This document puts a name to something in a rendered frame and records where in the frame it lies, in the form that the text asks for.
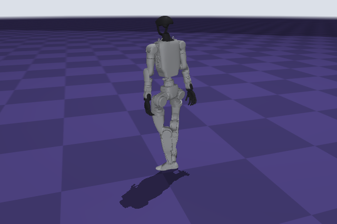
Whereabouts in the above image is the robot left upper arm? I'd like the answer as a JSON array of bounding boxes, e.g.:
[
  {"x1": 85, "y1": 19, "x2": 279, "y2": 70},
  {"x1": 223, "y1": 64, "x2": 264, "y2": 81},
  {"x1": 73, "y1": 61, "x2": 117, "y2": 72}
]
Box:
[{"x1": 146, "y1": 43, "x2": 159, "y2": 76}]

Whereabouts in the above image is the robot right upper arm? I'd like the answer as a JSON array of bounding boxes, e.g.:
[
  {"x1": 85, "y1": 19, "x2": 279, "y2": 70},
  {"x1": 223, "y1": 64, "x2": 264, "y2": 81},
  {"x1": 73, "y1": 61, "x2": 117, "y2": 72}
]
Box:
[{"x1": 178, "y1": 40, "x2": 187, "y2": 70}]

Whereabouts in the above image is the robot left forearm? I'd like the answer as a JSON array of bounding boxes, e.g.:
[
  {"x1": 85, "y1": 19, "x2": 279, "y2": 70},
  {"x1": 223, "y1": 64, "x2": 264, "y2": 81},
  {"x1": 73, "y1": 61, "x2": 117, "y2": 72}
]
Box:
[{"x1": 143, "y1": 69, "x2": 153, "y2": 99}]

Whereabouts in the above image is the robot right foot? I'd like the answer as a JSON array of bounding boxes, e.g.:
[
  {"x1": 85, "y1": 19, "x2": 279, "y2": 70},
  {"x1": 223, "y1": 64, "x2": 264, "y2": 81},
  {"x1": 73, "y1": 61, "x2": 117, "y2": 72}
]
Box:
[{"x1": 172, "y1": 149, "x2": 177, "y2": 162}]

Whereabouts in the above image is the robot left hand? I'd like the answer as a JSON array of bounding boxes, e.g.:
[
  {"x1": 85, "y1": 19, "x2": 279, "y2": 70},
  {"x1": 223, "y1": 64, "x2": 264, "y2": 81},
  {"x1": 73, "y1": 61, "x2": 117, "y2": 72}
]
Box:
[{"x1": 144, "y1": 94, "x2": 155, "y2": 116}]

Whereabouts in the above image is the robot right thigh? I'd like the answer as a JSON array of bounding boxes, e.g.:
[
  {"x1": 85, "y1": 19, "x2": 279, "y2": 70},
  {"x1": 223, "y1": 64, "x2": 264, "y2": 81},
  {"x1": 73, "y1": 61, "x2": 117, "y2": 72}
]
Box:
[{"x1": 170, "y1": 88, "x2": 185, "y2": 130}]

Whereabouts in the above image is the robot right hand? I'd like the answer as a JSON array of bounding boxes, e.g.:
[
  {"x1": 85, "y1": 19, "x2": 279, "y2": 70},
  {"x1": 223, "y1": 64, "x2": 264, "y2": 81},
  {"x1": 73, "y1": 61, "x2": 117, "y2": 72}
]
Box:
[{"x1": 185, "y1": 84, "x2": 196, "y2": 106}]

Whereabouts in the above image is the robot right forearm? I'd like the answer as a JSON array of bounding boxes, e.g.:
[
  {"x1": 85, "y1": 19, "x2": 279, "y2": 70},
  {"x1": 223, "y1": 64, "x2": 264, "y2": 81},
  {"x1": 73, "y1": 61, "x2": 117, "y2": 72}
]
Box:
[{"x1": 182, "y1": 66, "x2": 192, "y2": 89}]

